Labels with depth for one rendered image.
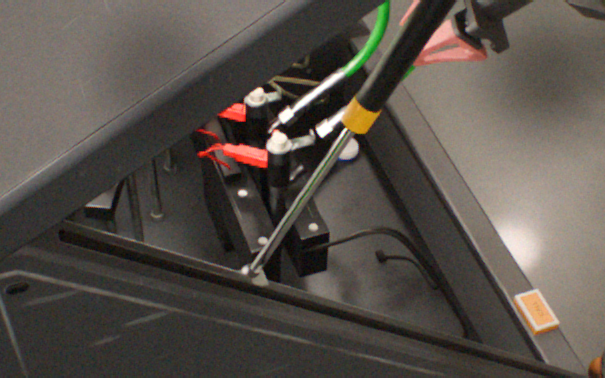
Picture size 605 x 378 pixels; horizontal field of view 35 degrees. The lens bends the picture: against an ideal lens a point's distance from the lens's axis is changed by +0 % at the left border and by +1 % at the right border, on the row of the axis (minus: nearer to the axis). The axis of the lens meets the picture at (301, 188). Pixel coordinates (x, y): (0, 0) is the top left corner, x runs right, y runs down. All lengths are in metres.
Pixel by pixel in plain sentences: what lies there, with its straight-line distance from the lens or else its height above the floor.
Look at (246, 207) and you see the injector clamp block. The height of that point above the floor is 0.98.
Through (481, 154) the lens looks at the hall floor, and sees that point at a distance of 2.66.
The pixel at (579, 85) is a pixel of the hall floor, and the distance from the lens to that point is 2.93.
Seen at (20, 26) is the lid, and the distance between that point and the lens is 0.58.
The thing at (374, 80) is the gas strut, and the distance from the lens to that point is 0.59.
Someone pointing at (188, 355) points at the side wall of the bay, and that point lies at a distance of 0.70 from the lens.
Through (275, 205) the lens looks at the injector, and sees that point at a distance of 1.16.
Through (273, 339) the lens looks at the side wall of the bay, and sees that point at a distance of 0.72.
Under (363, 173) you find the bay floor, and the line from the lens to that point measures 1.43.
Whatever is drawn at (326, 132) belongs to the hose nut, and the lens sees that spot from 1.10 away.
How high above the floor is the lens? 1.89
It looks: 49 degrees down
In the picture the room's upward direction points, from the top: 3 degrees clockwise
